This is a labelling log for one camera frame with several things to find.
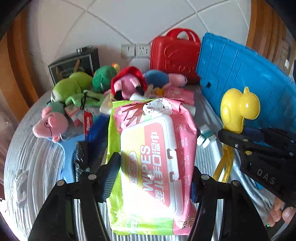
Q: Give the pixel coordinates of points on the pink green wet wipes pack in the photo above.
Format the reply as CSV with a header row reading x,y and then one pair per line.
x,y
156,140

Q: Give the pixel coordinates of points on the pink white medicine box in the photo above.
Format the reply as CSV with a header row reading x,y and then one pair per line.
x,y
75,114

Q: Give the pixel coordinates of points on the red toy suitcase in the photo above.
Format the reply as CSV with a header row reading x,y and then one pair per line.
x,y
177,52

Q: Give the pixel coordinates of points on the wall switch plate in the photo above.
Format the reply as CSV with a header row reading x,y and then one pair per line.
x,y
128,51

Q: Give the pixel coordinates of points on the pink pig plush green shirt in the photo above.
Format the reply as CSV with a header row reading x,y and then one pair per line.
x,y
53,123

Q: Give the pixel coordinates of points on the red Tylenol box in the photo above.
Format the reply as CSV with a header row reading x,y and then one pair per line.
x,y
88,121

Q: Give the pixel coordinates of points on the dark green plush toy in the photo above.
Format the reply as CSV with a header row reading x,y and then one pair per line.
x,y
102,78

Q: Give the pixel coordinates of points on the blue bodied pig plush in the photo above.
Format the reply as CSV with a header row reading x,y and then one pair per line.
x,y
161,79

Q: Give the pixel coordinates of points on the blue brush with bristles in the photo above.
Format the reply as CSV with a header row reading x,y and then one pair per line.
x,y
84,152

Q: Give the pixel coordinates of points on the yellow duck snowball clamp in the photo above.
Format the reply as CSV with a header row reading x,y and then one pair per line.
x,y
235,108

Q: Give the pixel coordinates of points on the blue plastic storage crate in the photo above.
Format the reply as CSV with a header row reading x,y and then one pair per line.
x,y
224,64

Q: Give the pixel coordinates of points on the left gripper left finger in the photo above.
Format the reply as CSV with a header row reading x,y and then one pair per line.
x,y
56,218

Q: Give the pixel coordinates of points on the pink tissue pack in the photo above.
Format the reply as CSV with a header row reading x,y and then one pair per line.
x,y
187,96

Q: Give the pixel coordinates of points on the light green frog plush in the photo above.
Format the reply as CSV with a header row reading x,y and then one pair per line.
x,y
76,90

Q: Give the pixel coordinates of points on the person right hand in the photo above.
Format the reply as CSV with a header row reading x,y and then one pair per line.
x,y
276,214

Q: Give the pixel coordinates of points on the wall power socket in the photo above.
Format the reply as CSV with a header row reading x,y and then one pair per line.
x,y
142,50

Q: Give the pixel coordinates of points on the white teal medicine box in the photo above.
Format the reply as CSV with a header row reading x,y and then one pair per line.
x,y
205,136

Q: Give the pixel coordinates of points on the red hooded pink plush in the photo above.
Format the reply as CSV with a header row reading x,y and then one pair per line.
x,y
127,82

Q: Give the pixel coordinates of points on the black gift box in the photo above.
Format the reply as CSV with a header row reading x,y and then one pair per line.
x,y
85,59

